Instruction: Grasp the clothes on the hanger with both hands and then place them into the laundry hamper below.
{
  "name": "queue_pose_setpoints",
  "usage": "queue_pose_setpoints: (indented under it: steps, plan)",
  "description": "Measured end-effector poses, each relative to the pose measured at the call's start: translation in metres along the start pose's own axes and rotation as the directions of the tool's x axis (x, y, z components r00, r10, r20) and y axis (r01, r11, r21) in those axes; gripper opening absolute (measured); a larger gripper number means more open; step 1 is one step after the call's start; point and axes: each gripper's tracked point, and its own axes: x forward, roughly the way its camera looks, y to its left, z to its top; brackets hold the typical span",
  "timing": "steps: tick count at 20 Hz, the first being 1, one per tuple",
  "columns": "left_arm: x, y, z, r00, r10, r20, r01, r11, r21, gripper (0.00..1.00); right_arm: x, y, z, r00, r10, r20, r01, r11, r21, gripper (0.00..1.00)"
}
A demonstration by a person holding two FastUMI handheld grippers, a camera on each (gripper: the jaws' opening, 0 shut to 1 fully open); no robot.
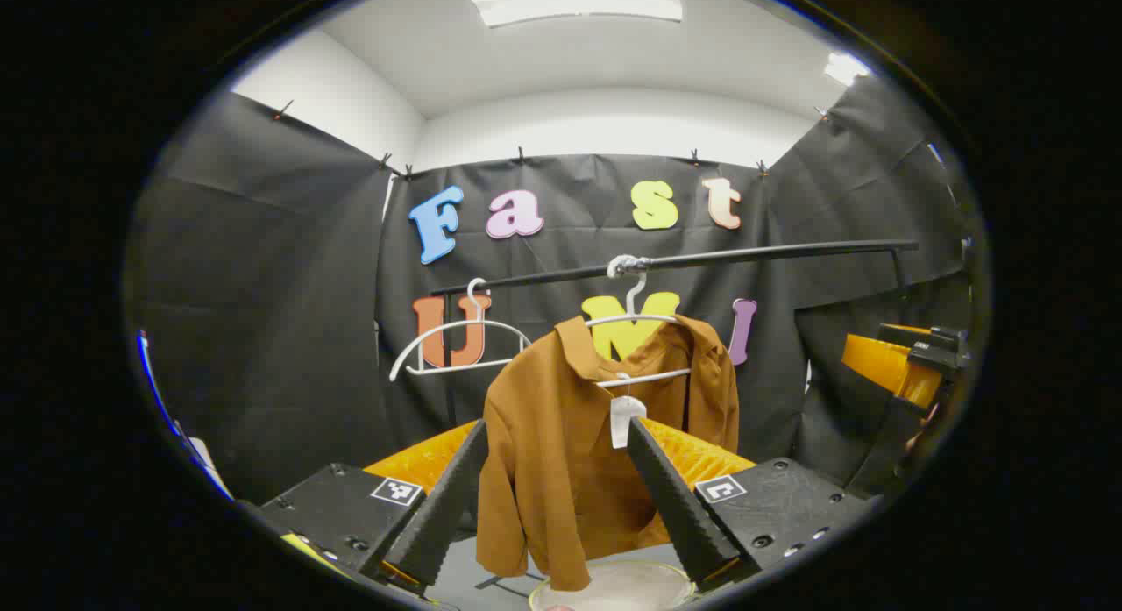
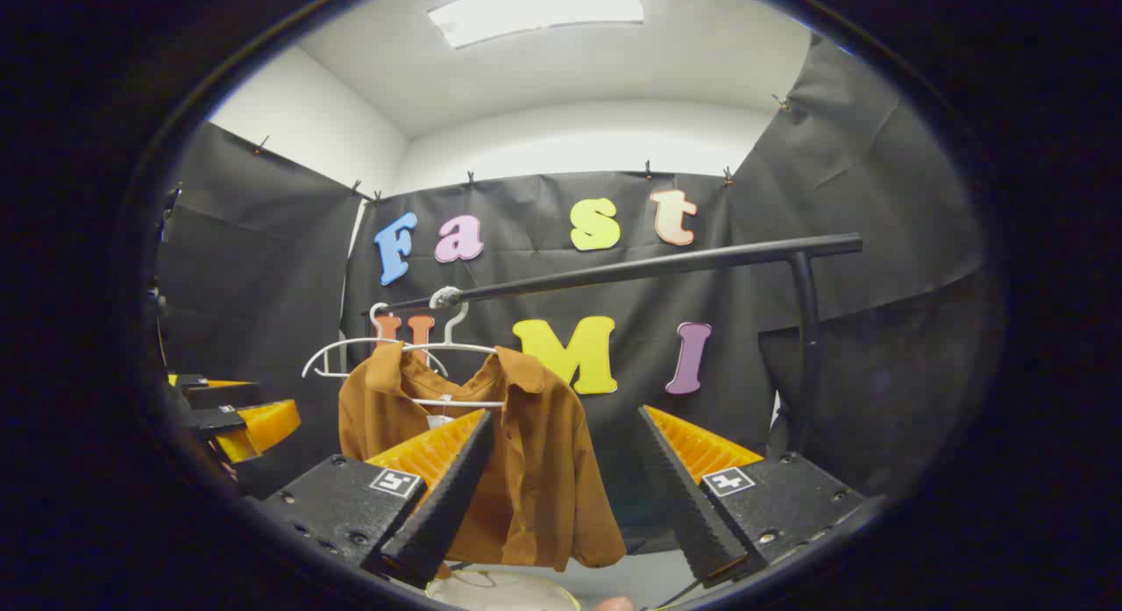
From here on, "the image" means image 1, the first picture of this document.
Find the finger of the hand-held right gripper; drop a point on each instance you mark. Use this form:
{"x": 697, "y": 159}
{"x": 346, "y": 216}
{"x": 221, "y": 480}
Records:
{"x": 881, "y": 444}
{"x": 881, "y": 365}

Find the black clothes rack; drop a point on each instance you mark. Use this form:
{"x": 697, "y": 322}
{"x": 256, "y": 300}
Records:
{"x": 771, "y": 254}

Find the brown shirt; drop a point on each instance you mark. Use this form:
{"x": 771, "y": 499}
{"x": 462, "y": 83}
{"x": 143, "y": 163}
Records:
{"x": 543, "y": 436}

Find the large ceiling light panel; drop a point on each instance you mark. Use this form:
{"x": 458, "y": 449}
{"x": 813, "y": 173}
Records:
{"x": 574, "y": 2}

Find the white clothes hanger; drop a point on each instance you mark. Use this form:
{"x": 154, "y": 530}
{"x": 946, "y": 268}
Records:
{"x": 649, "y": 378}
{"x": 465, "y": 365}

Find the small ceiling light panel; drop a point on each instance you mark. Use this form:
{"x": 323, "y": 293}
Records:
{"x": 846, "y": 67}

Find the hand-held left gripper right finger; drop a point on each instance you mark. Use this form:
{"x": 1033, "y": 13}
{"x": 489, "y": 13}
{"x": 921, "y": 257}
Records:
{"x": 679, "y": 506}

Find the white laundry hamper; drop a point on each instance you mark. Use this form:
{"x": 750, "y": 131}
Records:
{"x": 614, "y": 589}

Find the black backdrop cloth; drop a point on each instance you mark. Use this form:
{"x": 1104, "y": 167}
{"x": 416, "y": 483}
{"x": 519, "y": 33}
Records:
{"x": 263, "y": 330}

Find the row of black cloth clips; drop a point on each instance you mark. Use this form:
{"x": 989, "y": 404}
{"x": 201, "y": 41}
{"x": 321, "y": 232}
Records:
{"x": 520, "y": 156}

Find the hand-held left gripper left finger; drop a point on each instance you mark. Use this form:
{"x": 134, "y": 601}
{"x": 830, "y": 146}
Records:
{"x": 451, "y": 506}

